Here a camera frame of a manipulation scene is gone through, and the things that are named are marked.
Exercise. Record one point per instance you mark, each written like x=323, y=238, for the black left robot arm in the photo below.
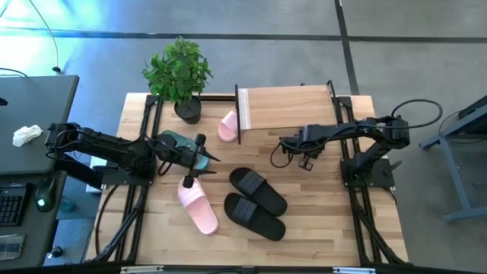
x=114, y=146

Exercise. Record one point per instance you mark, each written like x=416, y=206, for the small black desk item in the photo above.
x=3, y=101

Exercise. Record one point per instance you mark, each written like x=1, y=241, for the dark keyboard desk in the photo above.
x=38, y=228

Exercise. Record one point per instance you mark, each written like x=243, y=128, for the black aluminium table frame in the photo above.
x=152, y=100

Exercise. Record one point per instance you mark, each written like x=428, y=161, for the blue grey side table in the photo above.
x=456, y=182

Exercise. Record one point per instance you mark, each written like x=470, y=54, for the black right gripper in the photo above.
x=300, y=141

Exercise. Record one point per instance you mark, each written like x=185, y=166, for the wooden shelf black metal legs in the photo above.
x=285, y=106

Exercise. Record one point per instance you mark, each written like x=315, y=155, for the black slide sandal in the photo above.
x=258, y=190
x=255, y=218

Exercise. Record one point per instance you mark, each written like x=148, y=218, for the black computer mouse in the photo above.
x=45, y=194

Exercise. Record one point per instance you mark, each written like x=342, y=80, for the grey desk top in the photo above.
x=38, y=106

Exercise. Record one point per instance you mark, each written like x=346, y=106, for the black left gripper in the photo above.
x=179, y=154

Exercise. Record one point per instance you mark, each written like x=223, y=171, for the teal green slide sandal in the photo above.
x=184, y=140

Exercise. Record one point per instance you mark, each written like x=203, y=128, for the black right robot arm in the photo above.
x=342, y=131

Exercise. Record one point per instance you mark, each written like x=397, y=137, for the black round knob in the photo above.
x=56, y=252

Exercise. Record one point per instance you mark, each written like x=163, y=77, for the silver metal bracket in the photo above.
x=141, y=269
x=354, y=270

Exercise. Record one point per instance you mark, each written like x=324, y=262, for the green potted plant black pot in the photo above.
x=177, y=72

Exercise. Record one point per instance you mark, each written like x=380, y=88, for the white crumpled tissue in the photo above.
x=26, y=134

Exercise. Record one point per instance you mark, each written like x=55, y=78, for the black keyboard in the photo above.
x=11, y=205

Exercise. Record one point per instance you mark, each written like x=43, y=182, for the white power box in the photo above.
x=98, y=161

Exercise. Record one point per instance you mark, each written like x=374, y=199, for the grey smartphone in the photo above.
x=11, y=247

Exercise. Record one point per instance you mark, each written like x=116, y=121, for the pink slide sandal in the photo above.
x=199, y=213
x=228, y=129

